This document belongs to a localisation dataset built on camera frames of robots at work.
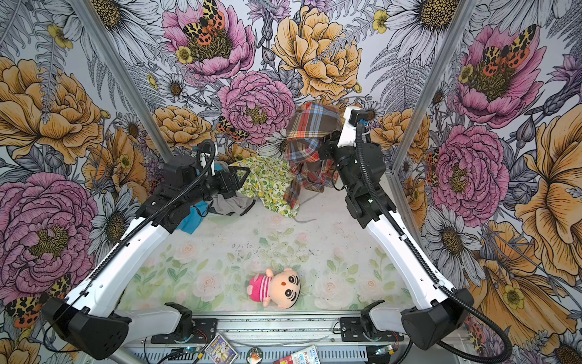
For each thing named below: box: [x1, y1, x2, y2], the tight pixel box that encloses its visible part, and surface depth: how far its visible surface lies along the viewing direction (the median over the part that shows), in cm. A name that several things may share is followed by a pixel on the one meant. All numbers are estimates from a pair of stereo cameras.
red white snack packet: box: [272, 345, 322, 364], surface depth 68 cm
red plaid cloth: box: [283, 101, 344, 209], surface depth 60 cm
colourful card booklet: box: [204, 333, 238, 364], surface depth 70 cm
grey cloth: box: [209, 189, 257, 217], surface depth 102 cm
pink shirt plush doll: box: [246, 268, 302, 309], surface depth 78 cm
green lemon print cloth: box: [231, 156, 301, 219], surface depth 109 cm
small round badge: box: [246, 346, 263, 364], surface depth 71 cm
